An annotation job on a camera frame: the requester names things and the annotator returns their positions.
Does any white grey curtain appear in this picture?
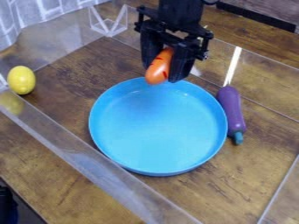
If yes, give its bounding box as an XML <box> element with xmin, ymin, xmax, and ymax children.
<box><xmin>0</xmin><ymin>0</ymin><xmax>109</xmax><ymax>51</ymax></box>

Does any purple toy eggplant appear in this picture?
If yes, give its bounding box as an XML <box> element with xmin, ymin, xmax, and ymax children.
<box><xmin>216</xmin><ymin>86</ymin><xmax>246</xmax><ymax>145</ymax></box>

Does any blue round plate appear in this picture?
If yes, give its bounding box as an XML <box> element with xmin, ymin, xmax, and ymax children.
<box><xmin>87</xmin><ymin>78</ymin><xmax>228</xmax><ymax>176</ymax></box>

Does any orange toy carrot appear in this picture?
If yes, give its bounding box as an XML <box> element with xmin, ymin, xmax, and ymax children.
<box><xmin>144</xmin><ymin>47</ymin><xmax>173</xmax><ymax>85</ymax></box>

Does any clear acrylic triangle bracket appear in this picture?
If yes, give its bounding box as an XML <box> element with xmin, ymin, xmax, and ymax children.
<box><xmin>87</xmin><ymin>4</ymin><xmax>127</xmax><ymax>38</ymax></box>

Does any black bar in background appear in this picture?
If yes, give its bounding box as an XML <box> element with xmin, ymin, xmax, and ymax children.
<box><xmin>216</xmin><ymin>0</ymin><xmax>299</xmax><ymax>34</ymax></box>

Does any yellow toy lemon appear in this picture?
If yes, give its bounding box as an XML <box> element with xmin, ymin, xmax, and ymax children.
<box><xmin>6</xmin><ymin>66</ymin><xmax>35</xmax><ymax>95</ymax></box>

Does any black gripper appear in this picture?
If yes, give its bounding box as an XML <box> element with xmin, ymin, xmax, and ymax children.
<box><xmin>134</xmin><ymin>0</ymin><xmax>213</xmax><ymax>83</ymax></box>

